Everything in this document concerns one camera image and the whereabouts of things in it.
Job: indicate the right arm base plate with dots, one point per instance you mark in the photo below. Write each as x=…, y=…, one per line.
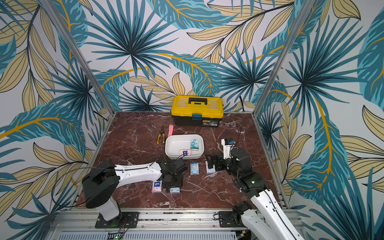
x=235, y=219

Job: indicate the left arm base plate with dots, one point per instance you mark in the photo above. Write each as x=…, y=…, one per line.
x=123, y=220

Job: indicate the light blue cartoon tissue pack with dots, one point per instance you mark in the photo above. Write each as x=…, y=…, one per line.
x=175, y=190

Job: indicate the right aluminium corner post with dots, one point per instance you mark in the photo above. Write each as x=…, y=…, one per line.
x=306, y=7

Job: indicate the white plastic storage box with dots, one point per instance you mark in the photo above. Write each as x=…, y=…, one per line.
x=175, y=143

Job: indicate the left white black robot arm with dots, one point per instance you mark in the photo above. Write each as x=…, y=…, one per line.
x=101, y=182

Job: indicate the aluminium corner post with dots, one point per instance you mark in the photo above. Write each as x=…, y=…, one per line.
x=306, y=7
x=54, y=15

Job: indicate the pink utility knife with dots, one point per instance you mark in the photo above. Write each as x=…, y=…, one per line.
x=171, y=130

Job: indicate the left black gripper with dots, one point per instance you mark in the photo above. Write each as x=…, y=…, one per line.
x=179, y=183

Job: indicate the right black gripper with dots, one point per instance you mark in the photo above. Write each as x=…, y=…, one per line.
x=219, y=162

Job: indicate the pink tempo tissue pack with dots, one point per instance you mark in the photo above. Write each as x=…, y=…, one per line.
x=157, y=187
x=210, y=170

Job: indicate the aluminium front rail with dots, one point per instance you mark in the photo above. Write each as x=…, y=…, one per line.
x=155, y=224

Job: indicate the yellow black toolbox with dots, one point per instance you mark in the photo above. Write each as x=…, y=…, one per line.
x=197, y=111

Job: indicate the yellow handled pliers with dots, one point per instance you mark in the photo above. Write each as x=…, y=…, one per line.
x=161, y=137

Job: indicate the left aluminium corner post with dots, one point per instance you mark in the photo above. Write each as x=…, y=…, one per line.
x=54, y=15

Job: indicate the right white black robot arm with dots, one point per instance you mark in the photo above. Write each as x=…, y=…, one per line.
x=262, y=215

